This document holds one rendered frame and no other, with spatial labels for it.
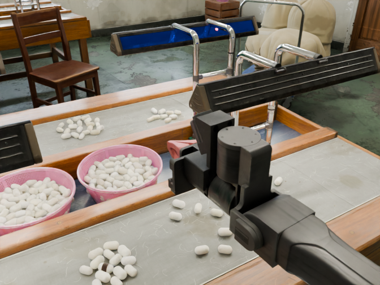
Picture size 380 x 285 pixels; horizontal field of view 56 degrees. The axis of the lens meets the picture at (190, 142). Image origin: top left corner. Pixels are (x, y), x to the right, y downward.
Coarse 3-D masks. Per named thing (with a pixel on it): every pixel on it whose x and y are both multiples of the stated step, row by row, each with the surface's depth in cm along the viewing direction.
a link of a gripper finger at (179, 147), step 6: (168, 144) 64; (174, 144) 60; (180, 144) 59; (186, 144) 58; (192, 144) 58; (180, 150) 57; (186, 150) 57; (192, 150) 58; (174, 156) 63; (180, 156) 57
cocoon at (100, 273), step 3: (99, 270) 79; (96, 273) 78; (99, 273) 78; (102, 273) 78; (105, 273) 78; (108, 273) 78; (96, 276) 78; (99, 276) 78; (102, 276) 77; (105, 276) 77; (108, 276) 78; (102, 279) 77; (105, 279) 77; (108, 279) 77; (105, 282) 77
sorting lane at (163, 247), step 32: (288, 160) 121; (320, 160) 121; (352, 160) 121; (192, 192) 106; (288, 192) 106; (320, 192) 106; (352, 192) 106; (96, 224) 94; (128, 224) 94; (160, 224) 94; (192, 224) 94; (224, 224) 94; (32, 256) 85; (64, 256) 85; (160, 256) 85; (192, 256) 85; (224, 256) 85; (256, 256) 84
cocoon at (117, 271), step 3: (114, 267) 80; (117, 267) 79; (120, 267) 80; (114, 270) 79; (117, 270) 79; (120, 270) 79; (123, 270) 79; (114, 273) 79; (117, 273) 78; (120, 273) 78; (123, 273) 78; (126, 273) 79; (117, 276) 78; (120, 276) 78; (123, 276) 78; (126, 276) 79; (120, 279) 78
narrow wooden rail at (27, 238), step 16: (288, 144) 125; (304, 144) 126; (272, 160) 120; (144, 192) 102; (160, 192) 102; (96, 208) 96; (112, 208) 96; (128, 208) 97; (48, 224) 90; (64, 224) 90; (80, 224) 91; (0, 240) 86; (16, 240) 86; (32, 240) 86; (48, 240) 88; (0, 256) 83
